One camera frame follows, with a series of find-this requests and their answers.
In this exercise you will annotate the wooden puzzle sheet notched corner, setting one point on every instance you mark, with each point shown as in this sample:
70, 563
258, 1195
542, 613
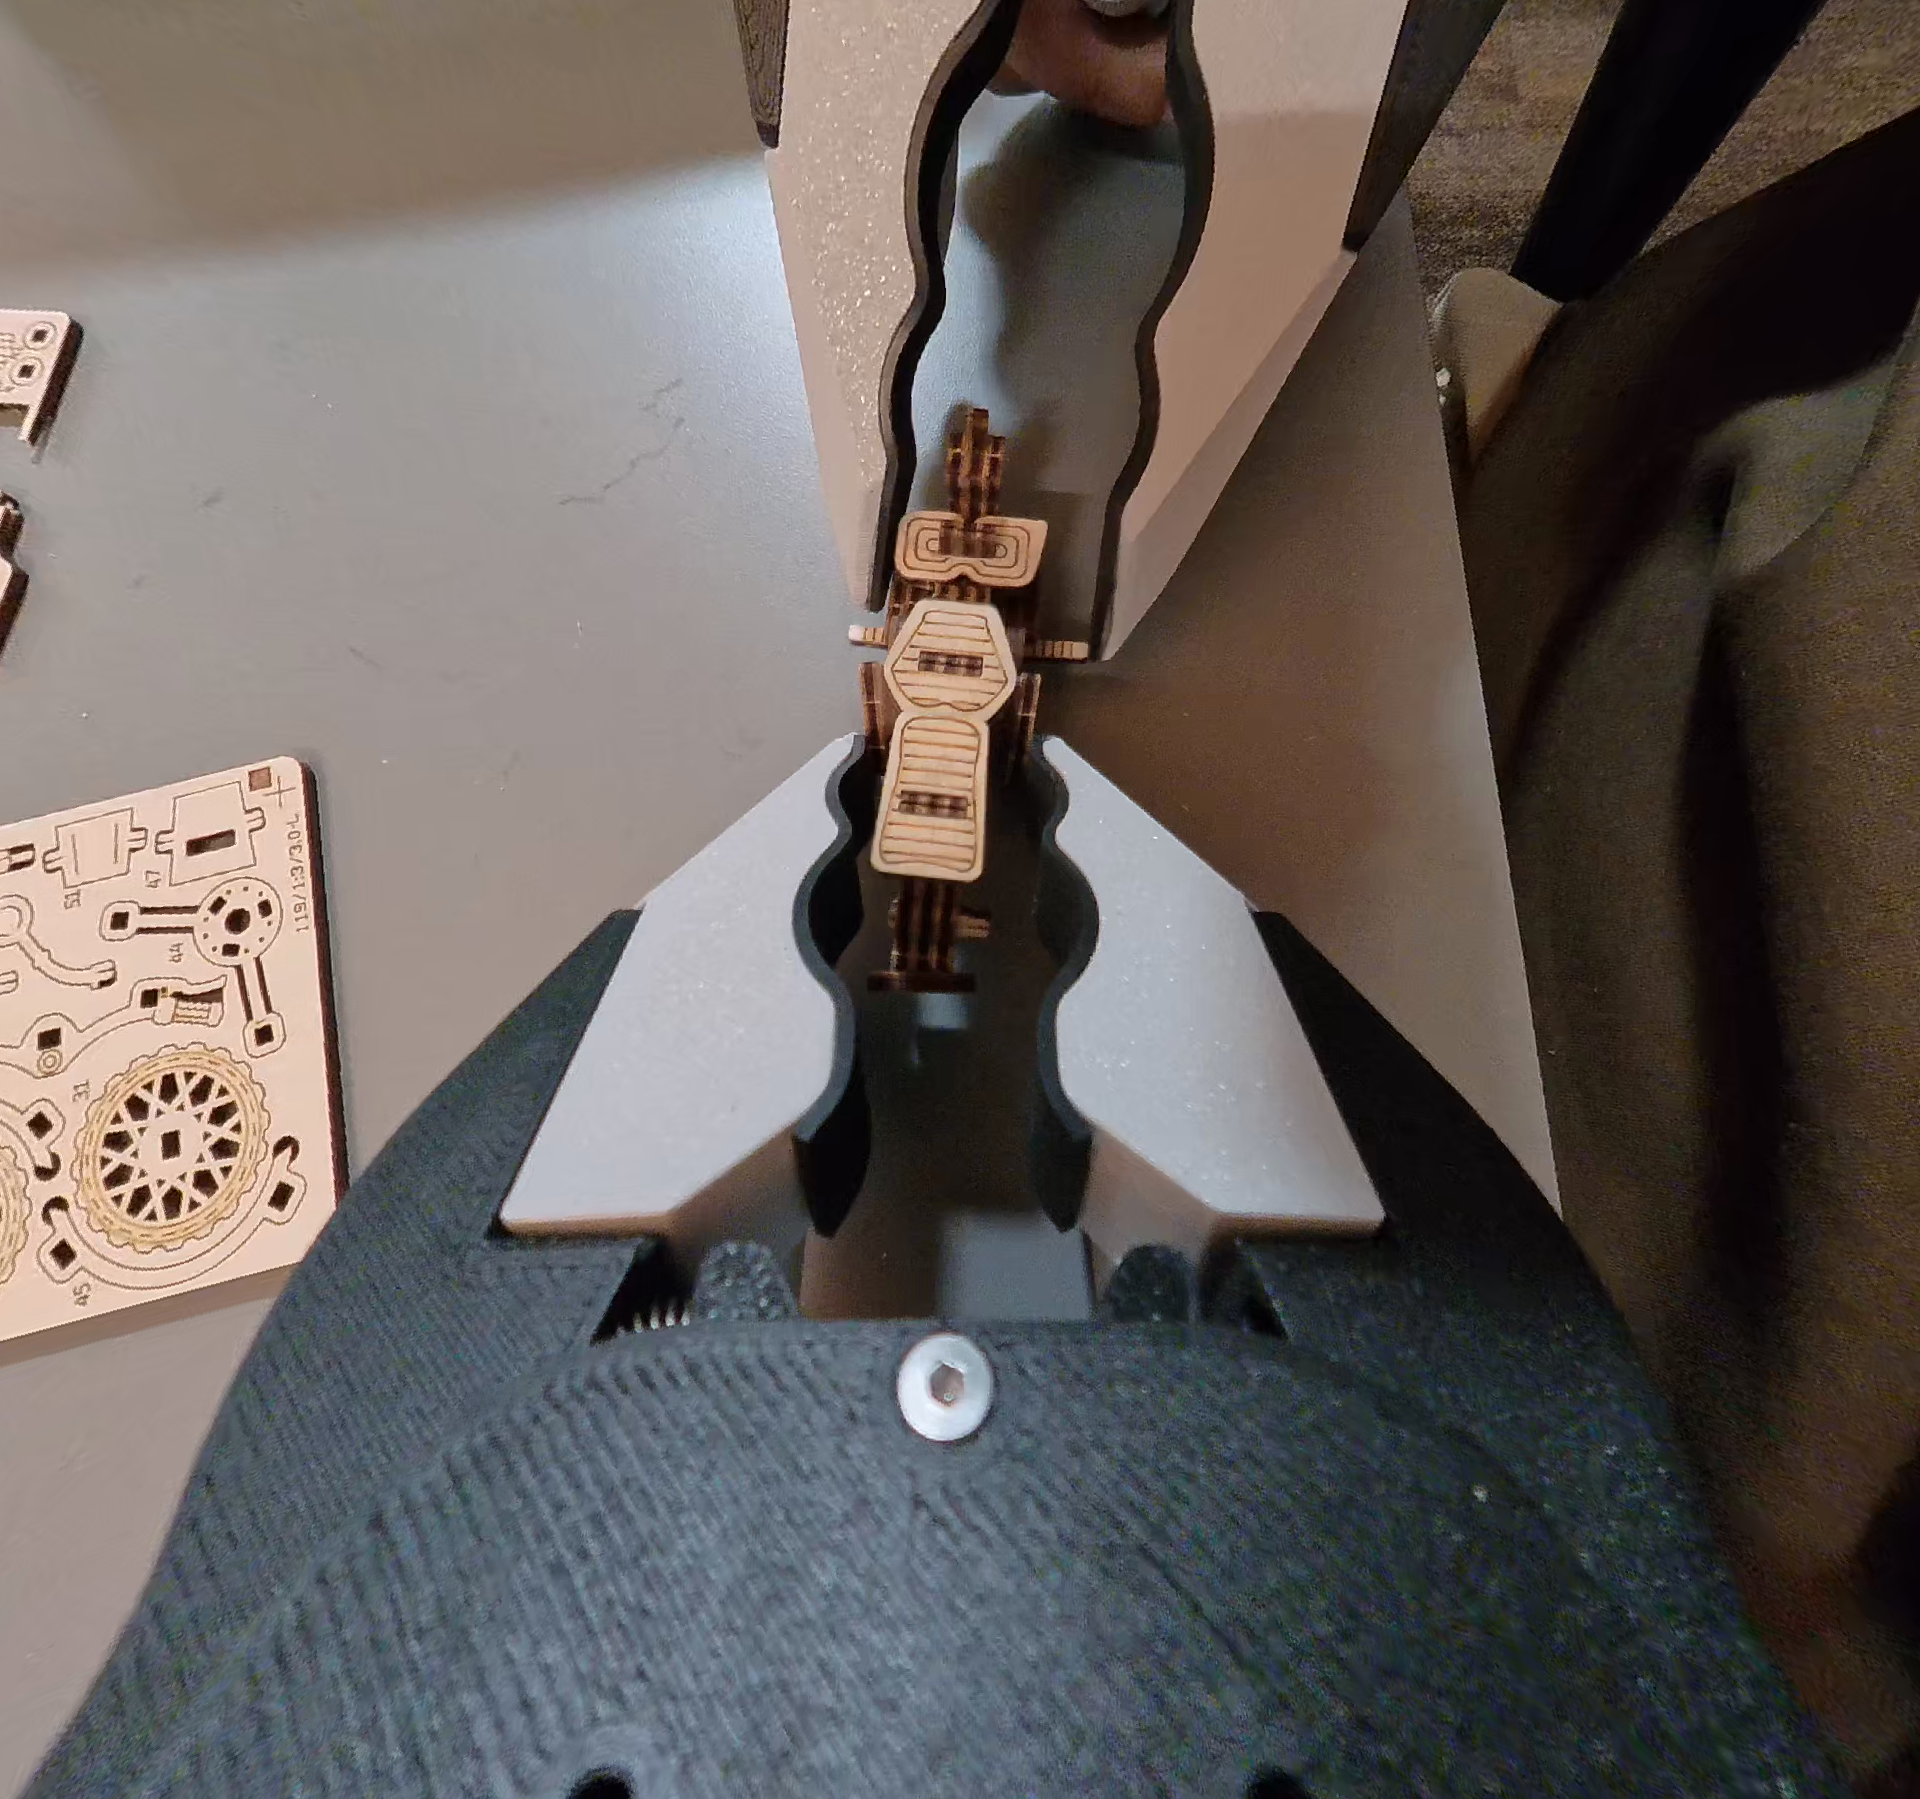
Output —
317, 1019

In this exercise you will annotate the small wooden puzzle piece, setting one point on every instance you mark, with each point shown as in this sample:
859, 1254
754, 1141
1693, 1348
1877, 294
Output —
8, 599

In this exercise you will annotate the tiny wooden puzzle piece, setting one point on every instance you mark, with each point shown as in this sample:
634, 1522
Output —
38, 360

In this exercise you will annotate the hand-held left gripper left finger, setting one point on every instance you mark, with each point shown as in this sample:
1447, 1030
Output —
675, 1065

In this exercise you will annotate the grey desk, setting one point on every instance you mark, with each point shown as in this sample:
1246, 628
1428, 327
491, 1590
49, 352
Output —
449, 479

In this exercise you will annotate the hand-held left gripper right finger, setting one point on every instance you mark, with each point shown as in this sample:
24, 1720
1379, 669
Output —
1200, 1079

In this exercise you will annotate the person's right hand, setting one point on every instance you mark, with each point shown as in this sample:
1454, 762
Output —
1096, 67

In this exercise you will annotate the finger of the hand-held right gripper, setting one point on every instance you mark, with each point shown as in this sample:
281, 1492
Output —
1290, 105
847, 179

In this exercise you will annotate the person's beige shoe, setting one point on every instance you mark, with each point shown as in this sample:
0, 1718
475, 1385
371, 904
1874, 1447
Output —
1483, 360

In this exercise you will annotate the person's olive clothing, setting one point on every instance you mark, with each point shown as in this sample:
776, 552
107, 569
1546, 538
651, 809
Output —
1724, 929

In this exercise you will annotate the wooden puzzle model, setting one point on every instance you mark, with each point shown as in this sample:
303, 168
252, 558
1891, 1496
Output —
937, 780

